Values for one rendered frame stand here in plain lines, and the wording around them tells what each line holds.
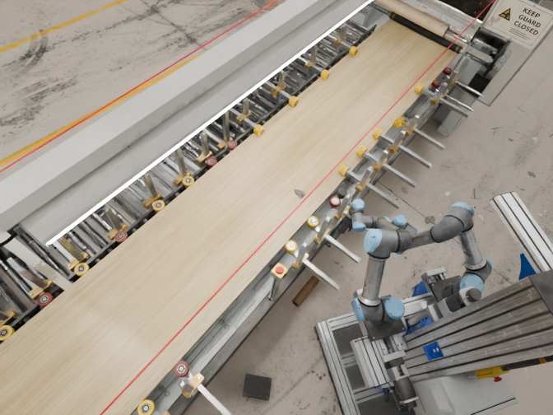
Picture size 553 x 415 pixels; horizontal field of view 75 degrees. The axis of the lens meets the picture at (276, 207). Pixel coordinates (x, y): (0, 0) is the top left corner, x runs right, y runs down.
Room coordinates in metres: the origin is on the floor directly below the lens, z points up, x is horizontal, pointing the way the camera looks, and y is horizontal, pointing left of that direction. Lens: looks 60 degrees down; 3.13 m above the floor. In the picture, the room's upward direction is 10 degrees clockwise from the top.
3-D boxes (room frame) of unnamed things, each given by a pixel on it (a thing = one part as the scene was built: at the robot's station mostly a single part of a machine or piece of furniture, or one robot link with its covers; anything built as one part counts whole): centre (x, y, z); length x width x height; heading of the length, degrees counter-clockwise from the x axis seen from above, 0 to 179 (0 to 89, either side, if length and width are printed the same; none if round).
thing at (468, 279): (0.83, -1.17, 1.21); 0.13 x 0.12 x 0.14; 147
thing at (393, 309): (0.62, -0.71, 1.21); 0.13 x 0.12 x 0.14; 99
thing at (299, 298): (1.02, -0.38, 0.04); 0.30 x 0.08 x 0.08; 149
